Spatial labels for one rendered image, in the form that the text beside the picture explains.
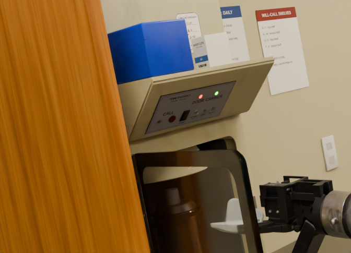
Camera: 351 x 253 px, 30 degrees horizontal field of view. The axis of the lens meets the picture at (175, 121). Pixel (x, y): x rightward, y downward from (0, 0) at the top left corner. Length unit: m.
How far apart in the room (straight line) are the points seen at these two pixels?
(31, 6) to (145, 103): 0.26
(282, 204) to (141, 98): 0.29
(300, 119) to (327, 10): 0.44
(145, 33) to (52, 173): 0.31
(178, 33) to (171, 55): 0.04
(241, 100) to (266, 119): 0.81
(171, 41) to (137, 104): 0.12
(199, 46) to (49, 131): 0.31
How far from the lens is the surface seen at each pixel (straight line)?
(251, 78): 1.26
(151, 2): 1.24
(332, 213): 1.05
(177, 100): 1.13
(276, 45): 2.18
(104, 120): 1.03
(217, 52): 1.21
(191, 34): 1.29
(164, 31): 1.09
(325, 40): 2.40
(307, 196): 1.09
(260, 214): 1.14
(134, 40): 1.08
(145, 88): 1.06
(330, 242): 2.06
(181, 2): 1.29
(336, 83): 2.43
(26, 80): 1.20
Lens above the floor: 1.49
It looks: 3 degrees down
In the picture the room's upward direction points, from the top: 11 degrees counter-clockwise
